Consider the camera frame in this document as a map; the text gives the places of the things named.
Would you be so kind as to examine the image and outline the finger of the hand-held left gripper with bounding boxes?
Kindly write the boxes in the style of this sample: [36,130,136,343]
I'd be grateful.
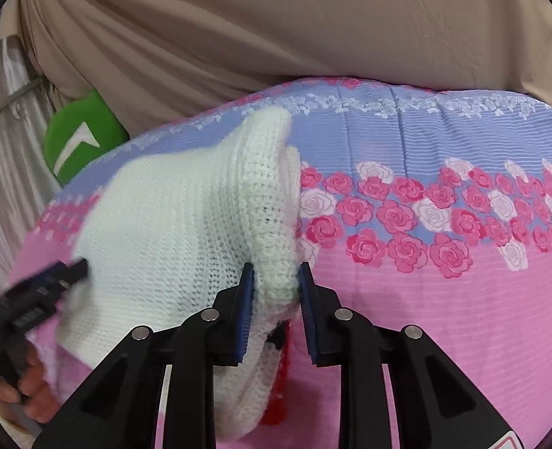
[37,257,91,293]

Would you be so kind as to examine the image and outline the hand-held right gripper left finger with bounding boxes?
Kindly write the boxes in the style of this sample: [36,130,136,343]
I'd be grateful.
[32,262,255,449]

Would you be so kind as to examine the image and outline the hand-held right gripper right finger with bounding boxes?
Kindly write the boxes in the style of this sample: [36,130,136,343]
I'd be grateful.
[297,262,521,449]

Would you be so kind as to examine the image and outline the white knitted sweater red navy stripes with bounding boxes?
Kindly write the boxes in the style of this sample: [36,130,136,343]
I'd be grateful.
[54,105,305,443]

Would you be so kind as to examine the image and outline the person's left hand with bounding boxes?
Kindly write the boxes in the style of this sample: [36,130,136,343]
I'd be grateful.
[0,343,62,426]

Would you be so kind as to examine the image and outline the pink blue floral bedsheet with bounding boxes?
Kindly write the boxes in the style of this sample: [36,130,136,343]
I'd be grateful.
[7,76,552,449]

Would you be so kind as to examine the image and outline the white satin curtain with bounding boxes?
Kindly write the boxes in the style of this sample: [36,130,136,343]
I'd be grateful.
[0,33,64,291]

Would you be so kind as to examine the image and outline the green cushion white print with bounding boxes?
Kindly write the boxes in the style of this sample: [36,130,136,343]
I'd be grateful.
[43,90,131,187]

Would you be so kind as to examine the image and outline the beige draped cloth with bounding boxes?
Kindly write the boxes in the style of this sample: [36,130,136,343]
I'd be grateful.
[0,0,552,138]

